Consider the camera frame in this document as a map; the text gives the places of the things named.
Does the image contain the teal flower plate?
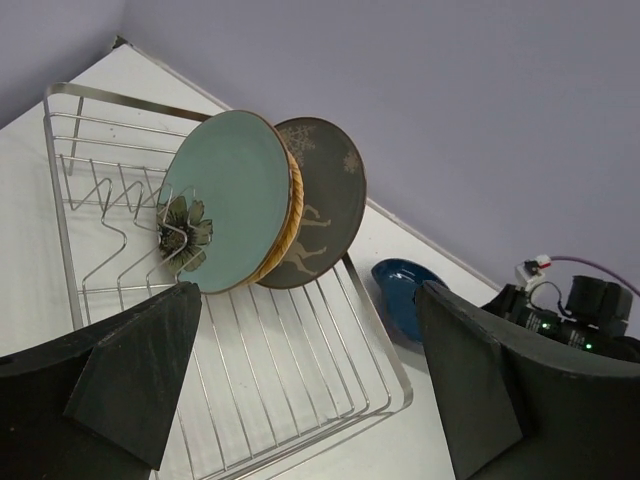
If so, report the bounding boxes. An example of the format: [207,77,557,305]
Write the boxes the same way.
[157,110,292,294]

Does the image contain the grey reindeer plate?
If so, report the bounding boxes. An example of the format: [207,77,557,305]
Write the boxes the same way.
[258,117,367,289]

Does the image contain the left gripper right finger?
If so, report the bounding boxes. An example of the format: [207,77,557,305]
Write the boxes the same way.
[415,282,639,479]

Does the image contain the metal wire dish rack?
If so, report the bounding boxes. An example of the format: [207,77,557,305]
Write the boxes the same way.
[43,83,413,479]

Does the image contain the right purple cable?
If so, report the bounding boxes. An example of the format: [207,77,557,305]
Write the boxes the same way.
[547,254,640,296]

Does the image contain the orange woven round plate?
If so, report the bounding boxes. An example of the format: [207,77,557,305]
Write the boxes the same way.
[247,151,304,284]

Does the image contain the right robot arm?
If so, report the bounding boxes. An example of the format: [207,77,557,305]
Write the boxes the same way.
[483,275,639,363]

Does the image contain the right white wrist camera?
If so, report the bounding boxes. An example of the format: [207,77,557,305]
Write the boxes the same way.
[515,255,551,293]

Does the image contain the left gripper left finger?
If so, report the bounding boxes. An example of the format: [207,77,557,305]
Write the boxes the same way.
[1,282,201,479]

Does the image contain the dark blue leaf plate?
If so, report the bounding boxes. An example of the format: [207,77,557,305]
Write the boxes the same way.
[371,258,449,344]

